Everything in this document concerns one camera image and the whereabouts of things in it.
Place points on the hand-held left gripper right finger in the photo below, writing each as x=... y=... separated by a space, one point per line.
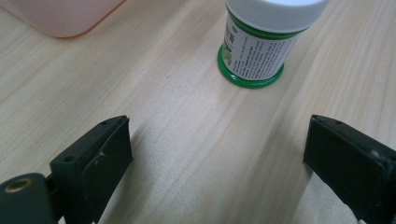
x=351 y=155

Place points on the green bottle with white cap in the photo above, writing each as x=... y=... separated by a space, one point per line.
x=258 y=46

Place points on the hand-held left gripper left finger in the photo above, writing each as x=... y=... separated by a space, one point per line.
x=93 y=165

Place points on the pink plastic tray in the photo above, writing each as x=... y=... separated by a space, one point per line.
x=62 y=15

